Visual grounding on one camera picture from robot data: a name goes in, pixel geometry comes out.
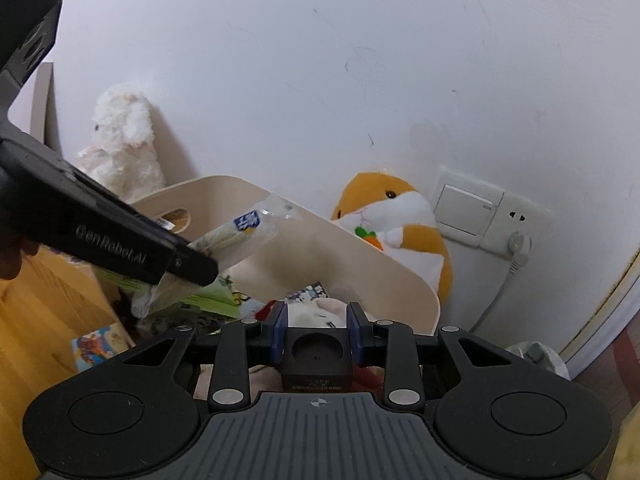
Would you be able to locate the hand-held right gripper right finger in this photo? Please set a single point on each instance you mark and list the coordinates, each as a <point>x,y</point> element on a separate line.
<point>354,334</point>

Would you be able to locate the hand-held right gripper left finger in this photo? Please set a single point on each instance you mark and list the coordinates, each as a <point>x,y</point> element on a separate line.
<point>280,332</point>

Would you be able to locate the black box with yellow print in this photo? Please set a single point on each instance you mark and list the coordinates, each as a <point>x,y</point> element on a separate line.
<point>315,352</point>

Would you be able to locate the beige plastic basket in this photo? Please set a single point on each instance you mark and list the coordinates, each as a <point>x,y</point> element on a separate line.
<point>320,255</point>

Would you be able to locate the clear packet with blue label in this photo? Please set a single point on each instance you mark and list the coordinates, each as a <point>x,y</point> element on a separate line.
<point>240,240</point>

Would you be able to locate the green snack bag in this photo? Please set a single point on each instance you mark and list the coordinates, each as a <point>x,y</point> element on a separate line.
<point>220,297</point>

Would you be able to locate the white lamb plush toy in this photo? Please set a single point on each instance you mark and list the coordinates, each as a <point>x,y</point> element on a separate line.
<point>125,150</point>

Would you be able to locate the purple and white board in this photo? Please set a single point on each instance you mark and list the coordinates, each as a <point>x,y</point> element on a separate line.
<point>47,110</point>

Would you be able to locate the orange hamster plush toy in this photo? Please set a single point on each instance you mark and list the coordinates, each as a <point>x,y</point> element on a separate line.
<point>400,225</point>

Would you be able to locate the colourful picture card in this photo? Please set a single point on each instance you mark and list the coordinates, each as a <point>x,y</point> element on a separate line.
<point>100,347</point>

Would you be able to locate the white plastic bag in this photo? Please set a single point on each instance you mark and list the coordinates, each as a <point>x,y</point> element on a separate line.
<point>540,360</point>

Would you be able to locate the white wall switch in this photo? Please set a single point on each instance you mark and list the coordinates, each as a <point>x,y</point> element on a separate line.
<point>462,205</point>

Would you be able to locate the white wall socket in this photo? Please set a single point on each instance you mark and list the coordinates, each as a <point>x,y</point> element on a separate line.
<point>520,220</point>

